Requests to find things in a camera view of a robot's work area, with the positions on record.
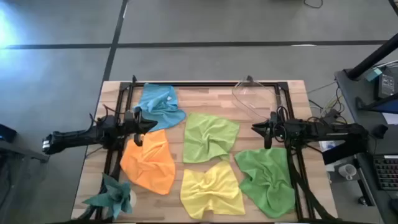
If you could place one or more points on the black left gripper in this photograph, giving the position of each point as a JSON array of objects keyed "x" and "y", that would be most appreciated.
[{"x": 130, "y": 126}]

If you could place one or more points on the small teal box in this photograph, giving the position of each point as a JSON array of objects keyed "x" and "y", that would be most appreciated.
[{"x": 373, "y": 74}]

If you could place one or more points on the orange microfiber towel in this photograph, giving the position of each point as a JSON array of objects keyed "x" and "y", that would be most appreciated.
[{"x": 149, "y": 165}]

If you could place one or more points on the blue microfiber towel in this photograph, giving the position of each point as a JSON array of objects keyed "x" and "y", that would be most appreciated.
[{"x": 158, "y": 105}]

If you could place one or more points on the white mug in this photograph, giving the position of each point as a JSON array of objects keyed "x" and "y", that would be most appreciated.
[{"x": 346, "y": 170}]

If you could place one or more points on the teal artificial plant white pot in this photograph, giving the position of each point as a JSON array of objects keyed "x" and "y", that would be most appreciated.
[{"x": 116, "y": 196}]

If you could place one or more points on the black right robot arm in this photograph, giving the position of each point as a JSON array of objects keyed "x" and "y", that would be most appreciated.
[{"x": 335, "y": 130}]

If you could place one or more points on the white paper sheet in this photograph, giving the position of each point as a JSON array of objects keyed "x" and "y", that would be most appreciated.
[{"x": 391, "y": 119}]

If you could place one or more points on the grey side desk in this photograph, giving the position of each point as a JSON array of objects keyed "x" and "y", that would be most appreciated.
[{"x": 351, "y": 90}]

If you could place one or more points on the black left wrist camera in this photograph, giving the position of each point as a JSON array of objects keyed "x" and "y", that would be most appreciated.
[{"x": 138, "y": 140}]

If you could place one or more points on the black aluminium frame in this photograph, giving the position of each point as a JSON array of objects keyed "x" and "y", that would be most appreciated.
[{"x": 205, "y": 84}]

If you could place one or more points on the black round pole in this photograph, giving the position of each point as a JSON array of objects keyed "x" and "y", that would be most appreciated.
[{"x": 373, "y": 57}]

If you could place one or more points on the clear plastic bin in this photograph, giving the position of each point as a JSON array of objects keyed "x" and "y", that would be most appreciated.
[{"x": 255, "y": 96}]

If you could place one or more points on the blue folder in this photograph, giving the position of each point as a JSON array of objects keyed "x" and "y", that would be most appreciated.
[{"x": 388, "y": 107}]

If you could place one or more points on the black power adapter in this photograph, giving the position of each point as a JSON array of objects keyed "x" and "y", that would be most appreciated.
[{"x": 386, "y": 85}]

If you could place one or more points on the lime microfiber towel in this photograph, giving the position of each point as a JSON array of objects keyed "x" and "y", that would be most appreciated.
[{"x": 208, "y": 137}]

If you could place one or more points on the green microfiber towel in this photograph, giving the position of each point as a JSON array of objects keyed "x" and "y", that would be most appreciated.
[{"x": 267, "y": 183}]

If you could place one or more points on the yellow microfiber towel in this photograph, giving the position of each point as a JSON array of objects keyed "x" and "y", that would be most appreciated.
[{"x": 211, "y": 193}]

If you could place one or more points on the black computer mouse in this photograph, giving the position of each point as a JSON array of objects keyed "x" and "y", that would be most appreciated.
[{"x": 380, "y": 130}]

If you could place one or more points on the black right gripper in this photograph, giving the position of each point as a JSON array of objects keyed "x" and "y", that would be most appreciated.
[{"x": 280, "y": 129}]

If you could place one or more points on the black computer keyboard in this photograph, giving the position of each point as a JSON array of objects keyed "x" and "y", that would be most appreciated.
[{"x": 387, "y": 172}]

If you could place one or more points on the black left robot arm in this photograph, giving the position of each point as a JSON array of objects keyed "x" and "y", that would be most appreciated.
[{"x": 71, "y": 138}]

